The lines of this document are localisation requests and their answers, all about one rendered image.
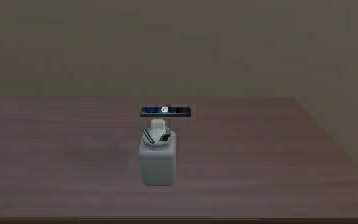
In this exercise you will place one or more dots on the brown wooden table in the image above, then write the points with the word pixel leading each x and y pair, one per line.
pixel 253 166

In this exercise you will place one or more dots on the glass mug with pink milkshake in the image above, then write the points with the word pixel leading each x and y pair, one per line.
pixel 157 163

